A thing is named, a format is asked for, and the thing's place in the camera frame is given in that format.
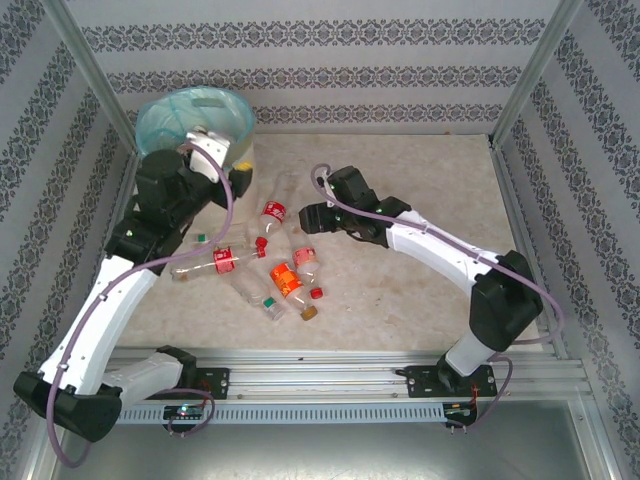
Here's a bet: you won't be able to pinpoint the right controller board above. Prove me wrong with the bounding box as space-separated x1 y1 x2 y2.
442 402 479 422

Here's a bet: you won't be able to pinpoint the left controller board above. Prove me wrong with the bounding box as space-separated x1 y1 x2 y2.
163 404 207 422

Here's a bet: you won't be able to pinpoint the clear cola bottle red label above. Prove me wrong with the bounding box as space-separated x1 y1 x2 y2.
256 170 300 236

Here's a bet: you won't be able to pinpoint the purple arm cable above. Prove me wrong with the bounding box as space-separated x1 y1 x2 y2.
309 162 566 431
44 140 236 469

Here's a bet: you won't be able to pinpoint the cream waste bin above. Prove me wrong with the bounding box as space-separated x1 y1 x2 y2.
135 85 259 224

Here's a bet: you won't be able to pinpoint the squat clear bottle green cap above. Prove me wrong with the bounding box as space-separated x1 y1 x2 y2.
188 222 250 251

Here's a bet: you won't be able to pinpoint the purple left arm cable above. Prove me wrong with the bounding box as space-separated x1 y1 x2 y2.
44 140 236 469

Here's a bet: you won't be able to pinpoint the bin with blue liner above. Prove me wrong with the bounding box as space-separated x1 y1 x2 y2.
135 85 257 174

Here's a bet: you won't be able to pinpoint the orange label juice bottle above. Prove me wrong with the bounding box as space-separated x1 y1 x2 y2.
268 261 320 321

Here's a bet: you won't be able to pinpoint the clear bottle pink label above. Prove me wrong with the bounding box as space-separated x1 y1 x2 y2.
291 232 325 300

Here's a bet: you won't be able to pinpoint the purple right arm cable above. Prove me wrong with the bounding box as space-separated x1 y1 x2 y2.
309 162 566 431

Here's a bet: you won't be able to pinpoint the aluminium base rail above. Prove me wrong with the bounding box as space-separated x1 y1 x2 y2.
47 345 594 404

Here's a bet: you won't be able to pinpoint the controller board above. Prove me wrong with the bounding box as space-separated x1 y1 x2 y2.
442 402 479 422
163 404 207 422

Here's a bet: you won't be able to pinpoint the long clear bottle red cap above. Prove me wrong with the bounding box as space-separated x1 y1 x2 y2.
169 237 269 284

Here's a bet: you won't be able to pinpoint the aluminium frame post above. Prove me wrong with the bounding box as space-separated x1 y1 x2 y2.
42 0 132 146
490 0 586 149

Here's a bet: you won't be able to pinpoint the grey slotted cable duct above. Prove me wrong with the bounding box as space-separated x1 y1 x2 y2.
67 403 447 426

